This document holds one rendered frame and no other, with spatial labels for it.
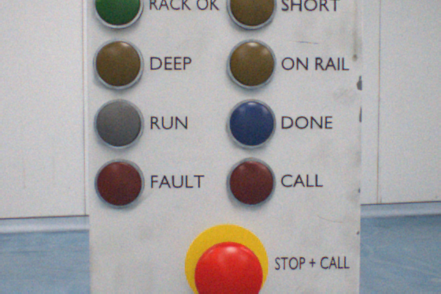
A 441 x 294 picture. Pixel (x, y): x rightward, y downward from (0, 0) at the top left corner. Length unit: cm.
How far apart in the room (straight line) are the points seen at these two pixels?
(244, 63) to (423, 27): 456
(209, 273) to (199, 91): 11
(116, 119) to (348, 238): 16
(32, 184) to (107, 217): 390
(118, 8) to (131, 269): 16
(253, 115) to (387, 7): 442
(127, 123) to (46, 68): 385
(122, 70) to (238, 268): 13
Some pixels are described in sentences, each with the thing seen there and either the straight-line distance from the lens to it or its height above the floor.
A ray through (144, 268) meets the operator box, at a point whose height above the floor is 88.
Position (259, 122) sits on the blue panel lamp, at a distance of 33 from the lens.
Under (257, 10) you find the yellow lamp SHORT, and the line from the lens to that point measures 33.
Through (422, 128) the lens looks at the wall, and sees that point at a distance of 484.
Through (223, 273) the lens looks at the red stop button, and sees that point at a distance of 32.
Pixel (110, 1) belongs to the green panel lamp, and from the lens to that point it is 33.
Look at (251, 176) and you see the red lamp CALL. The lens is 33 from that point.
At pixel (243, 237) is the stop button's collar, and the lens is 34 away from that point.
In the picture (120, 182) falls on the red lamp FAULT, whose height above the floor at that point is 94.
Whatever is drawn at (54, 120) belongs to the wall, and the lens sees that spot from 417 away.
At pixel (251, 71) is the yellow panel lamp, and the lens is 32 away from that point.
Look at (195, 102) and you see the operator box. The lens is 33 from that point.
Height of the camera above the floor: 99
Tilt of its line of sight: 3 degrees down
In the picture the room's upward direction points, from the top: straight up
